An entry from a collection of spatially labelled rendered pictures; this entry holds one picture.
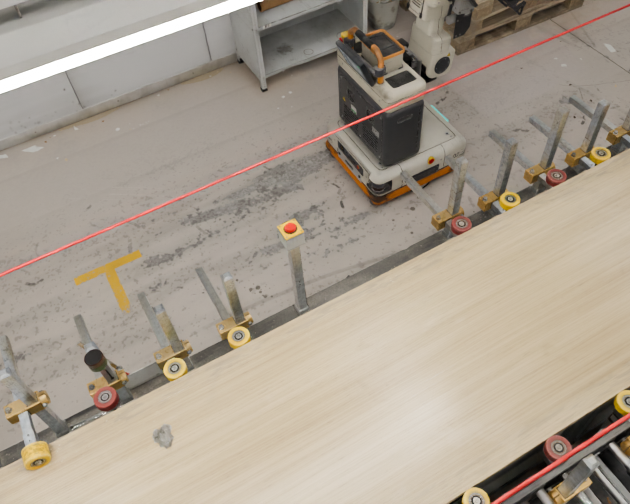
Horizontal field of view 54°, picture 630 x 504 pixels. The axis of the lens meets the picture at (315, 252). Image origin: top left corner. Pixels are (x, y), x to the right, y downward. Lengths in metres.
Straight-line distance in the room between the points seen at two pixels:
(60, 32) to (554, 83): 4.14
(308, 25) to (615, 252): 3.18
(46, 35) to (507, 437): 1.73
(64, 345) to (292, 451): 1.85
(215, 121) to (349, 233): 1.39
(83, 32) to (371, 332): 1.55
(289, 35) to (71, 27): 4.01
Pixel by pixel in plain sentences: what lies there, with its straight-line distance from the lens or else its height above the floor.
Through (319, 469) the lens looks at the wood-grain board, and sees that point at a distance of 2.06.
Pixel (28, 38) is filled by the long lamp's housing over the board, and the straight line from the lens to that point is 1.01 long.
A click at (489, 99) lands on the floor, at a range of 4.60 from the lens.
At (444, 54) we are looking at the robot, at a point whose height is 0.79.
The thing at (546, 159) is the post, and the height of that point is 0.91.
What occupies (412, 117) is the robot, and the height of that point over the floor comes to 0.61.
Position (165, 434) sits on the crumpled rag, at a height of 0.91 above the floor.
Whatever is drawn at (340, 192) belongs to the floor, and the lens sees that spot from 3.88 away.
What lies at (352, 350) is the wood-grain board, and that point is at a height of 0.90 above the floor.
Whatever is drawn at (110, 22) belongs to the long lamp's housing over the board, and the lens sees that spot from 1.02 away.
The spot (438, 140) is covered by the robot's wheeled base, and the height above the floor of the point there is 0.28.
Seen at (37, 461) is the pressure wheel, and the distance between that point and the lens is 2.25.
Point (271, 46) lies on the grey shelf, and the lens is 4.86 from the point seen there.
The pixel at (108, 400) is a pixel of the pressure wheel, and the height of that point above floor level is 0.90.
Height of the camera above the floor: 2.86
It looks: 53 degrees down
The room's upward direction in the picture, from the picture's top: 6 degrees counter-clockwise
